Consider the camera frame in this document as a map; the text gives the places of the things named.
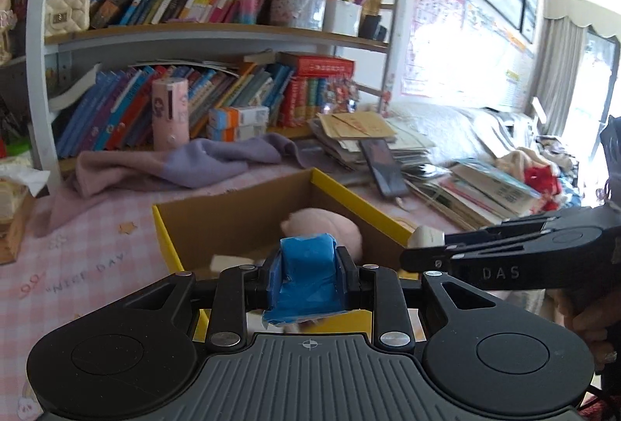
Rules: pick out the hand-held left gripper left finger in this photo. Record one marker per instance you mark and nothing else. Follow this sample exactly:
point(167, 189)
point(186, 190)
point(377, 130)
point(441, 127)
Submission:
point(257, 285)

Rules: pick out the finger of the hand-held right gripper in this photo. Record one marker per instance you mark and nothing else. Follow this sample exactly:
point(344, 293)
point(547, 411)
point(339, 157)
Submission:
point(533, 221)
point(427, 258)

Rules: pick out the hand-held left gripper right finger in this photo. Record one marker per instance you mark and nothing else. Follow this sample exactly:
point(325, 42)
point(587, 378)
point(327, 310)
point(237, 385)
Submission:
point(353, 280)

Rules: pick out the small white object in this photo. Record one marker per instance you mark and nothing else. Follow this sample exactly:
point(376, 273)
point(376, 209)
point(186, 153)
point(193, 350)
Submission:
point(428, 237)

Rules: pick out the cream rectangular block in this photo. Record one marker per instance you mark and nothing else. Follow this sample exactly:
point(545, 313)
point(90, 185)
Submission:
point(233, 263)

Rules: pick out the blue packet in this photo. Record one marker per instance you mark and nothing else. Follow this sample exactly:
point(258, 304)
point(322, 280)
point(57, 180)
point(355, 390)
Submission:
point(305, 275)

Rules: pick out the pink plush pig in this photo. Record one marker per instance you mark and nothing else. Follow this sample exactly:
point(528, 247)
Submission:
point(330, 229)

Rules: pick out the yellow cardboard box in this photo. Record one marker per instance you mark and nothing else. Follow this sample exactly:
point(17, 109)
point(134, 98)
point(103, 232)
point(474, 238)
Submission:
point(233, 217)

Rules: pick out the person's right hand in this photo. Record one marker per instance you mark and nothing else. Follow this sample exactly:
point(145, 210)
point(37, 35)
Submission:
point(596, 319)

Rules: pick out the red cream plush toy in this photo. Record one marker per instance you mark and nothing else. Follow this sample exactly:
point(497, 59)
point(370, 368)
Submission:
point(538, 180)

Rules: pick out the stack of worn books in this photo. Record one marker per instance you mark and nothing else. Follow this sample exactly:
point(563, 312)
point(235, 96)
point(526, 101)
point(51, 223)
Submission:
point(485, 193)

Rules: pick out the black smartphone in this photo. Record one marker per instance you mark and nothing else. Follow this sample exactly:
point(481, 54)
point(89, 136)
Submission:
point(385, 168)

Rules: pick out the stack of papers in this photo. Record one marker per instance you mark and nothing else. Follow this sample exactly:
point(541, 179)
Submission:
point(339, 154)

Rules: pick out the purple cloth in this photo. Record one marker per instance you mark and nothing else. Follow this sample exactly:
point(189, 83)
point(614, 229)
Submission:
point(184, 163)

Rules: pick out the brown paper envelope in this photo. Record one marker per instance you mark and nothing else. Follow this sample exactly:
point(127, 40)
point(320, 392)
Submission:
point(356, 125)

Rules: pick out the orange blue white carton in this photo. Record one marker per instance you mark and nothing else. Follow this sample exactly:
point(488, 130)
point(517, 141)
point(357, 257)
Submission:
point(240, 116)
point(240, 133)

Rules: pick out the grey curtain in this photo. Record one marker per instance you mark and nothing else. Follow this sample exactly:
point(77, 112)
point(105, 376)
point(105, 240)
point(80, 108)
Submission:
point(558, 61)

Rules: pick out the colourful figures packet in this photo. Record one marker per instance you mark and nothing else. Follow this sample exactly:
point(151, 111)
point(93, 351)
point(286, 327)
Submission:
point(342, 96)

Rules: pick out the set of red thick books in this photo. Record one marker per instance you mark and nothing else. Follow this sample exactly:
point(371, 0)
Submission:
point(303, 103)

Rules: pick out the pink checked tablecloth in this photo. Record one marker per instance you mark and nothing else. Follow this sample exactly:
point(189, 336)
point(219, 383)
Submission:
point(73, 256)

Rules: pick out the pink cylindrical device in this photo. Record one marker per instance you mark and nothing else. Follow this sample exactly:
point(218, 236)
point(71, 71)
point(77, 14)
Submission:
point(170, 115)

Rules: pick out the red thick dictionary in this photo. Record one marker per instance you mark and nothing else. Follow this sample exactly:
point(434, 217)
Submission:
point(320, 65)

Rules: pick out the row of blue spined books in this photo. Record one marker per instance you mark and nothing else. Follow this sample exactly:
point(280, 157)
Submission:
point(121, 110)

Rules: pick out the small black box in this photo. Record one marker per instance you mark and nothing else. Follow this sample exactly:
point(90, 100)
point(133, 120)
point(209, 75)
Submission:
point(373, 28)

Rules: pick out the white pen holder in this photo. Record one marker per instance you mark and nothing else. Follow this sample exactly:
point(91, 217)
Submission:
point(342, 18)

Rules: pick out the translucent pen holder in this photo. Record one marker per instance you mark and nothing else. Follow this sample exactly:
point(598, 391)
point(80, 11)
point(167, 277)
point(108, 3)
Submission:
point(298, 11)

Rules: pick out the white bookshelf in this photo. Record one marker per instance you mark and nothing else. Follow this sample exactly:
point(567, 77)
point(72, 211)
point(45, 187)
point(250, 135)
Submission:
point(36, 61)

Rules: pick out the white quilted handbag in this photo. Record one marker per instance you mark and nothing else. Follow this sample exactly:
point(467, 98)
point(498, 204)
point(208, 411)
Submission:
point(68, 13)

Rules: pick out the pink doll figurine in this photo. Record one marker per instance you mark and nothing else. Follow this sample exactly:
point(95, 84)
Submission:
point(6, 28)

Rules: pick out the white wall calendar poster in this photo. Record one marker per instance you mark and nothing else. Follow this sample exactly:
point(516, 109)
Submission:
point(499, 57)

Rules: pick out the pink wall poster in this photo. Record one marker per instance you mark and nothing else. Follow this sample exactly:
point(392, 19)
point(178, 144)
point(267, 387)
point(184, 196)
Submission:
point(432, 37)

